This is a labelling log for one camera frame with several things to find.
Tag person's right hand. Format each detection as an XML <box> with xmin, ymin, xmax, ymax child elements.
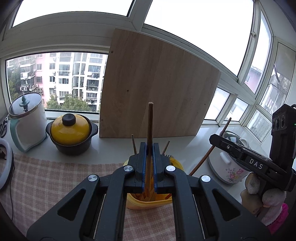
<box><xmin>240</xmin><ymin>173</ymin><xmax>287</xmax><ymax>226</ymax></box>

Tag white window frame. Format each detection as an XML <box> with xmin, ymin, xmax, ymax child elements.
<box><xmin>0</xmin><ymin>0</ymin><xmax>296</xmax><ymax>143</ymax></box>

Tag ring light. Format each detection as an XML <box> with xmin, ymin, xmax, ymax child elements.
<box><xmin>0</xmin><ymin>138</ymin><xmax>15</xmax><ymax>192</ymax></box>

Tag white floral rice cooker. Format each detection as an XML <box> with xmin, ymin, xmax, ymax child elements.
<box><xmin>208</xmin><ymin>130</ymin><xmax>251</xmax><ymax>185</ymax></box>

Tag light wooden board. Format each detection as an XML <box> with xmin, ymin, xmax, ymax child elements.
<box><xmin>99</xmin><ymin>28</ymin><xmax>222</xmax><ymax>139</ymax></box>

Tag yellow plastic container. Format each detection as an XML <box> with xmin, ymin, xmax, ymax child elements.
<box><xmin>122</xmin><ymin>158</ymin><xmax>185</xmax><ymax>210</ymax></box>

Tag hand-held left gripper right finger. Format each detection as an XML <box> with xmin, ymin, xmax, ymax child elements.
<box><xmin>153</xmin><ymin>142</ymin><xmax>271</xmax><ymax>241</ymax></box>

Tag black cable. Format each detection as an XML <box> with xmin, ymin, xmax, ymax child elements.
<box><xmin>9</xmin><ymin>177</ymin><xmax>15</xmax><ymax>222</ymax></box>

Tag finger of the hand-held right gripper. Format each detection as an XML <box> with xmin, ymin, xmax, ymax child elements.
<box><xmin>209</xmin><ymin>134</ymin><xmax>250</xmax><ymax>163</ymax></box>

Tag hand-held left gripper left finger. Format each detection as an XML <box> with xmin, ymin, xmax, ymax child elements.
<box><xmin>26</xmin><ymin>142</ymin><xmax>148</xmax><ymax>241</ymax></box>

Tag pink checkered cloth mat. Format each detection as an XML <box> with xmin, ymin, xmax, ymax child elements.
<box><xmin>0</xmin><ymin>153</ymin><xmax>178</xmax><ymax>241</ymax></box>

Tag apartment building outside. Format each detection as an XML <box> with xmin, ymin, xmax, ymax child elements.
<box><xmin>6</xmin><ymin>52</ymin><xmax>108</xmax><ymax>112</ymax></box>

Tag black casserole pot yellow lid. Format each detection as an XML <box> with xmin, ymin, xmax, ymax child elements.
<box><xmin>45</xmin><ymin>113</ymin><xmax>99</xmax><ymax>156</ymax></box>

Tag white pot with glass lid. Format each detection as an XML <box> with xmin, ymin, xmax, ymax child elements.
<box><xmin>8</xmin><ymin>92</ymin><xmax>48</xmax><ymax>153</ymax></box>

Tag black scissors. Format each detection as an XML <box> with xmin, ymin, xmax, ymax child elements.
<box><xmin>0</xmin><ymin>117</ymin><xmax>10</xmax><ymax>138</ymax></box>

